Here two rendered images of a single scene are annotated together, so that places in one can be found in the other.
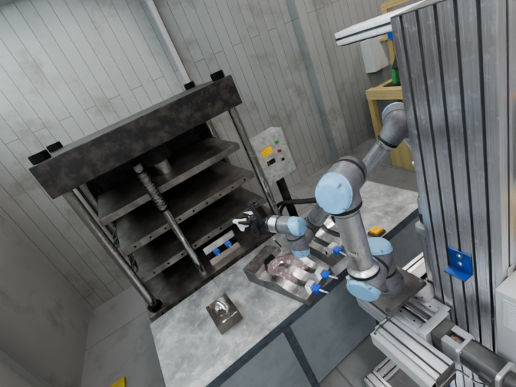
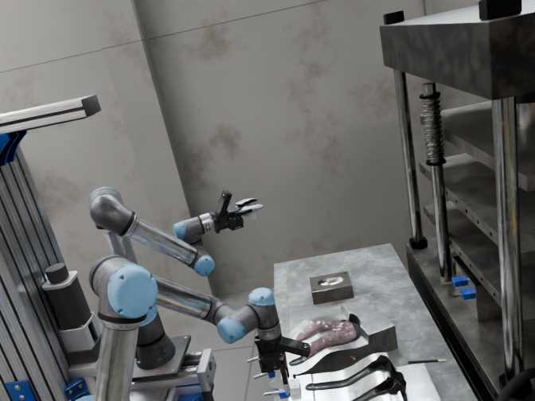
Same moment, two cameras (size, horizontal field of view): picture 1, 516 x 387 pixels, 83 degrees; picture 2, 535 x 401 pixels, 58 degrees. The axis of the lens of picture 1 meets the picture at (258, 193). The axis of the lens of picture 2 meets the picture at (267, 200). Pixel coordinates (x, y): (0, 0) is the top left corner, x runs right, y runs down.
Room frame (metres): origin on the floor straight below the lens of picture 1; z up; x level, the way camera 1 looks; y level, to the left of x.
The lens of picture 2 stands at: (2.05, -1.53, 2.09)
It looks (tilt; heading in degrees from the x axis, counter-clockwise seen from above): 19 degrees down; 115
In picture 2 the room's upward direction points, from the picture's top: 12 degrees counter-clockwise
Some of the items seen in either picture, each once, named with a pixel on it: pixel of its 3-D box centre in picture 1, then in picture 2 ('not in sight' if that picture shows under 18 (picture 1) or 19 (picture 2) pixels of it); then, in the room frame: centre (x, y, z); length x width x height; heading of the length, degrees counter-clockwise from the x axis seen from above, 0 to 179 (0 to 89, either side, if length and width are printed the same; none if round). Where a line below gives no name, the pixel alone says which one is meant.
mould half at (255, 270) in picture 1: (286, 271); (326, 340); (1.44, 0.04, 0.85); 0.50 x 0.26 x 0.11; 37
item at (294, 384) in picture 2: (339, 251); (282, 391); (1.37, -0.30, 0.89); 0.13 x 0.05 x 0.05; 20
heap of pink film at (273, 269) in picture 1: (284, 265); (325, 332); (1.45, 0.03, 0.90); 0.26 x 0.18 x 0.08; 37
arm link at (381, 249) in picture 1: (377, 256); (142, 317); (0.90, -0.34, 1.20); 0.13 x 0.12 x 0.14; 132
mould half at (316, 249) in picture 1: (318, 233); (361, 397); (1.65, -0.27, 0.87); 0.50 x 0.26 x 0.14; 20
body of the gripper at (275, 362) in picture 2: not in sight; (271, 350); (1.42, -0.40, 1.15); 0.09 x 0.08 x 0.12; 20
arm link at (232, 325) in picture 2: not in sight; (235, 322); (1.37, -0.48, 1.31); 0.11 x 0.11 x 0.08; 61
